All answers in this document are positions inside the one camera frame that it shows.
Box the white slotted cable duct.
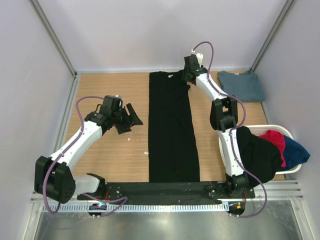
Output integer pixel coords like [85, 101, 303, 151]
[41, 202, 230, 213]

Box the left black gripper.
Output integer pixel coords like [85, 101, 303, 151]
[111, 103, 143, 134]

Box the folded teal t-shirt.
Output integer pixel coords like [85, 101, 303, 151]
[217, 70, 266, 103]

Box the red garment in basket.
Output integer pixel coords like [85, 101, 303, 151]
[258, 130, 286, 168]

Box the aluminium corner post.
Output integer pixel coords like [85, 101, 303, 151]
[28, 0, 77, 78]
[250, 0, 296, 72]

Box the white laundry basket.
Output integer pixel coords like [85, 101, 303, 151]
[218, 124, 303, 175]

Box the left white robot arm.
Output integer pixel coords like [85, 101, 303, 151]
[34, 95, 143, 204]

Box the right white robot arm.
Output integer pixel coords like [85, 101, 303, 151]
[182, 51, 249, 198]

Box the black garment in basket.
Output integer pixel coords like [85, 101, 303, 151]
[236, 126, 283, 184]

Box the aluminium front rail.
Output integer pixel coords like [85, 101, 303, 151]
[29, 180, 305, 203]

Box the left aluminium corner post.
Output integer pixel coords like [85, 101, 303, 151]
[28, 0, 77, 78]

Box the navy garment in basket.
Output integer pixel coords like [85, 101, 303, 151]
[283, 135, 311, 170]

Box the right aluminium corner post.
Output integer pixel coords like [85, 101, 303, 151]
[250, 0, 296, 72]

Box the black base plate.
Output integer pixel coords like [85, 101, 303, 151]
[89, 181, 255, 206]

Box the black t-shirt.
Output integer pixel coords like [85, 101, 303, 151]
[148, 70, 200, 183]

